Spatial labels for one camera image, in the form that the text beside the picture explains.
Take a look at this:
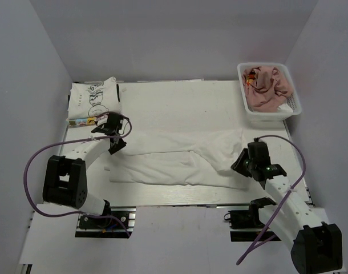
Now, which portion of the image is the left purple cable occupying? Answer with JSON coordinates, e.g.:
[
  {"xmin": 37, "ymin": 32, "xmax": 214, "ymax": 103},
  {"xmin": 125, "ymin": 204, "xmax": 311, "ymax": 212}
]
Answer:
[{"xmin": 23, "ymin": 114, "xmax": 132, "ymax": 238}]

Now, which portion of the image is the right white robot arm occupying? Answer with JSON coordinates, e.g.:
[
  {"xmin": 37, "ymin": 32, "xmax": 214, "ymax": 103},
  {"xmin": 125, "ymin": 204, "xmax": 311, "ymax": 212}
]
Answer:
[{"xmin": 224, "ymin": 138, "xmax": 343, "ymax": 273}]

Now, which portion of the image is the white red print t-shirt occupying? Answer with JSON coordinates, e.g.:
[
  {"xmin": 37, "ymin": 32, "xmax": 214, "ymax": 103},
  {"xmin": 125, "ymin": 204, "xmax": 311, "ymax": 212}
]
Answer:
[{"xmin": 104, "ymin": 129, "xmax": 246, "ymax": 189}]

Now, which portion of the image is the white plastic basket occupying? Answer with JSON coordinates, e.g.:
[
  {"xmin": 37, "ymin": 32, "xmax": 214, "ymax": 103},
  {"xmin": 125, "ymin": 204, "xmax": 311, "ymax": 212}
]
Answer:
[{"xmin": 237, "ymin": 62, "xmax": 302, "ymax": 122}]

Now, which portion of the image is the plain white t-shirt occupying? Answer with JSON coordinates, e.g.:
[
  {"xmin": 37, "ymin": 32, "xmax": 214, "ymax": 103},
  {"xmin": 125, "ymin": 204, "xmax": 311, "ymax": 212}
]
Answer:
[{"xmin": 277, "ymin": 103, "xmax": 293, "ymax": 113}]

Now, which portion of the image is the pink t-shirt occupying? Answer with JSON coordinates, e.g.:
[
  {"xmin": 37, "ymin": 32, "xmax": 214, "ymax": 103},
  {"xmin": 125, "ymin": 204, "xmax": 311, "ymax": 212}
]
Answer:
[{"xmin": 242, "ymin": 66, "xmax": 294, "ymax": 112}]

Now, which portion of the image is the folded white cartoon t-shirt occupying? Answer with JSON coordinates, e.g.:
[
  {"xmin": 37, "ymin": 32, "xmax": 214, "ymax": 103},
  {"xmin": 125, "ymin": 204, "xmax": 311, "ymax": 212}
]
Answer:
[{"xmin": 68, "ymin": 77, "xmax": 121, "ymax": 120}]

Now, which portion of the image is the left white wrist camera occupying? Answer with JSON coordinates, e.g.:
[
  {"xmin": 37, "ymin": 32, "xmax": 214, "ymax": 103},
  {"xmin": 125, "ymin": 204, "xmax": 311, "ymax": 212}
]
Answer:
[{"xmin": 95, "ymin": 115, "xmax": 108, "ymax": 126}]

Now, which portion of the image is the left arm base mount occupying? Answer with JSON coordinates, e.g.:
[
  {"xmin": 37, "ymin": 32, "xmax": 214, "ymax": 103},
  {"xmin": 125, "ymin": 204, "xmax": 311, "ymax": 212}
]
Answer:
[{"xmin": 75, "ymin": 207, "xmax": 136, "ymax": 239}]

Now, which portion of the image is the folded colourful cartoon t-shirt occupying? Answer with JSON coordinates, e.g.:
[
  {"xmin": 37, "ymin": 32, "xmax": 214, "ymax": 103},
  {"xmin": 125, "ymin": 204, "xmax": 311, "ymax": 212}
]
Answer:
[{"xmin": 66, "ymin": 114, "xmax": 107, "ymax": 127}]

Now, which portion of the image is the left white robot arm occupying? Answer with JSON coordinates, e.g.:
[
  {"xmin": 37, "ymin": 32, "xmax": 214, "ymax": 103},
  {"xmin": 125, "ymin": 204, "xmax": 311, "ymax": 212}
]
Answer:
[{"xmin": 42, "ymin": 112, "xmax": 132, "ymax": 228}]

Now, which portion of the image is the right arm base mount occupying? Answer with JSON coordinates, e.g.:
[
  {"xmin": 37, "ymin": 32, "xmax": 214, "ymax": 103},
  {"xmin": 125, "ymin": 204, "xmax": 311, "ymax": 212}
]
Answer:
[{"xmin": 224, "ymin": 208, "xmax": 264, "ymax": 243}]

